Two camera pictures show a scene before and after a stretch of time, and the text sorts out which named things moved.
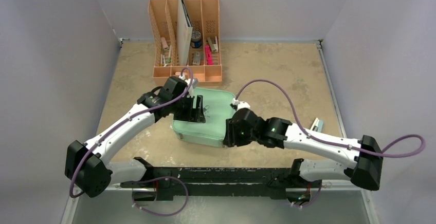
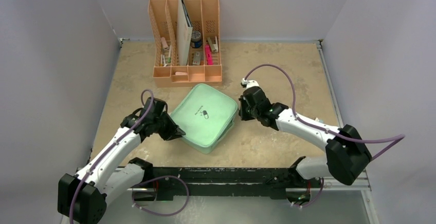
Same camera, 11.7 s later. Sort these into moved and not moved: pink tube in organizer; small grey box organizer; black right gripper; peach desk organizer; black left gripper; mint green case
Moved: black left gripper; black right gripper
Not moved: mint green case; peach desk organizer; small grey box organizer; pink tube in organizer
